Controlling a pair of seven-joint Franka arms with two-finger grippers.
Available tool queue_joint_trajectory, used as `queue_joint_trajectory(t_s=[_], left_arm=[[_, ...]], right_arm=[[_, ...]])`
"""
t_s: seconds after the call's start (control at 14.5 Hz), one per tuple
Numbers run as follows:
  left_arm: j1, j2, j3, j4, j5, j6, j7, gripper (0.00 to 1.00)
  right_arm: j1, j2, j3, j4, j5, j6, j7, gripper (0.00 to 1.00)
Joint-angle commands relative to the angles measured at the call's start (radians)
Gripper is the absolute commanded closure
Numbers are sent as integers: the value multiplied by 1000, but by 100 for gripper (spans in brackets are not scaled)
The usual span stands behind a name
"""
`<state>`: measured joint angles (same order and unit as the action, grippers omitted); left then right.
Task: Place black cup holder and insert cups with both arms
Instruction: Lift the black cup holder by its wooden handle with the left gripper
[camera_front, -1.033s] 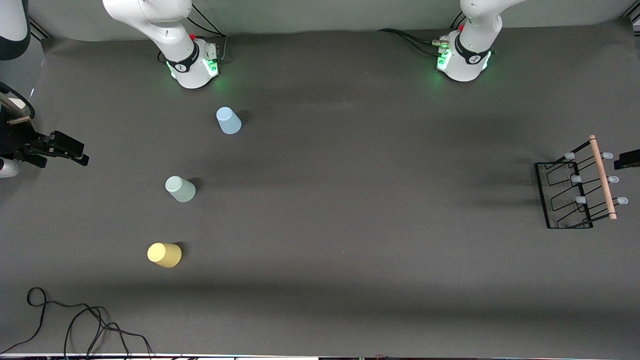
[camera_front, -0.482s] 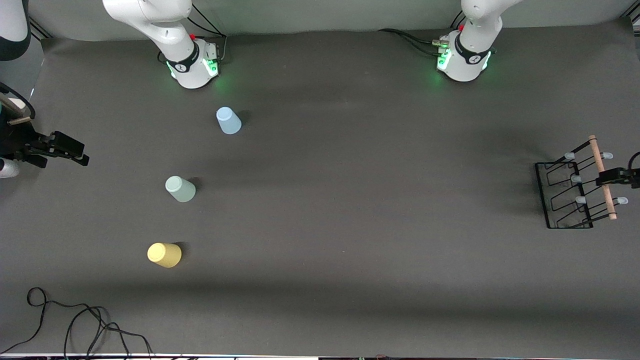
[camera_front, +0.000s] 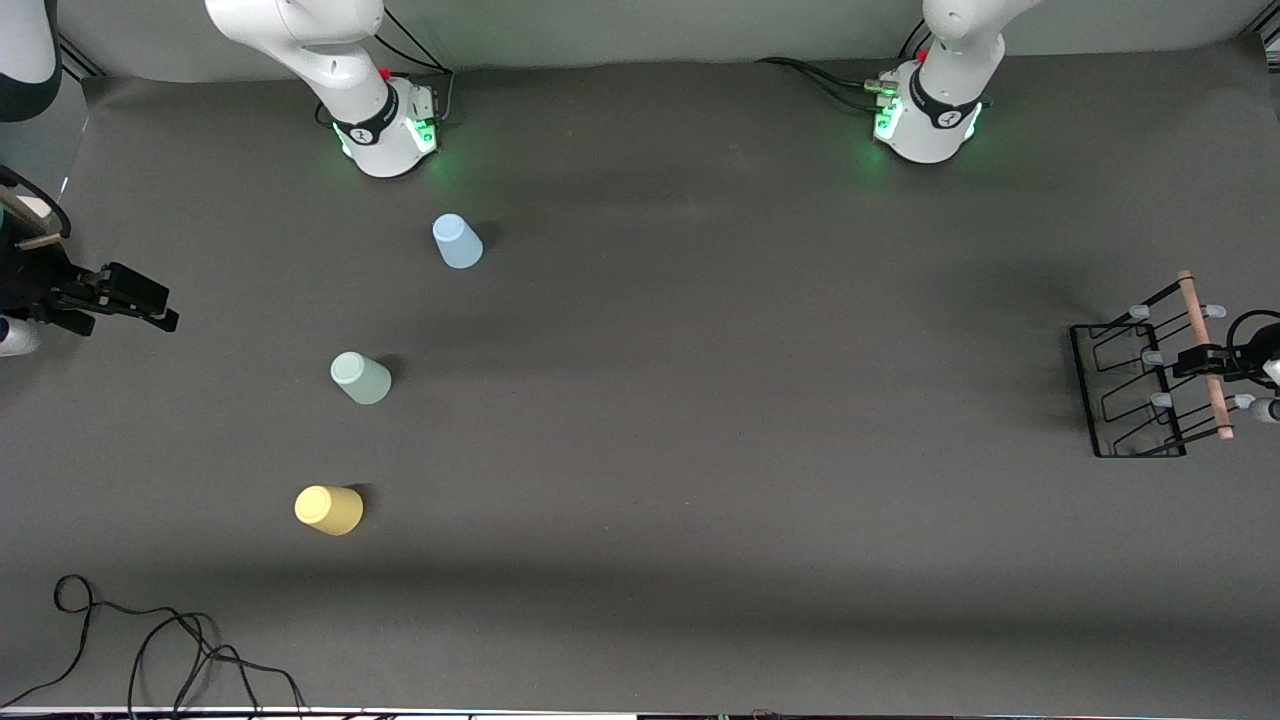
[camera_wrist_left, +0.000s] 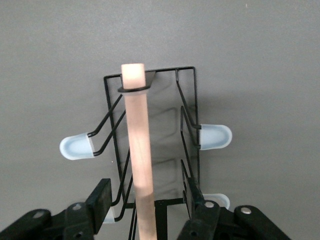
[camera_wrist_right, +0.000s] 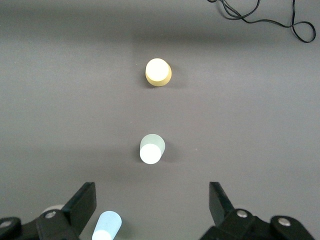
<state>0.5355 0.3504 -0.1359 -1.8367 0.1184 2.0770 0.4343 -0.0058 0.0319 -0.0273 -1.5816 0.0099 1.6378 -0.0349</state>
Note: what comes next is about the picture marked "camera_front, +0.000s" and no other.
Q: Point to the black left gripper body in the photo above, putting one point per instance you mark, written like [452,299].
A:
[1251,351]

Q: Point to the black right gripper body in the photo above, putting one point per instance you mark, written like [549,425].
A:
[28,283]

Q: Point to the pale green plastic cup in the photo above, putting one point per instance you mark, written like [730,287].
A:
[360,378]

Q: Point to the yellow plastic cup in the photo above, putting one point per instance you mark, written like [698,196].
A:
[328,510]

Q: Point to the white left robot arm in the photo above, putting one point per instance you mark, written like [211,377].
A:
[935,120]

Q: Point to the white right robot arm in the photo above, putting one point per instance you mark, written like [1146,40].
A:
[385,130]

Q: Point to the light blue plastic cup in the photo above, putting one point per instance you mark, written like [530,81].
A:
[458,242]

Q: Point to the beige box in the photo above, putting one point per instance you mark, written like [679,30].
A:
[35,225]

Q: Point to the dark metal frame rail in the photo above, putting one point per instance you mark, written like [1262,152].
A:
[80,58]

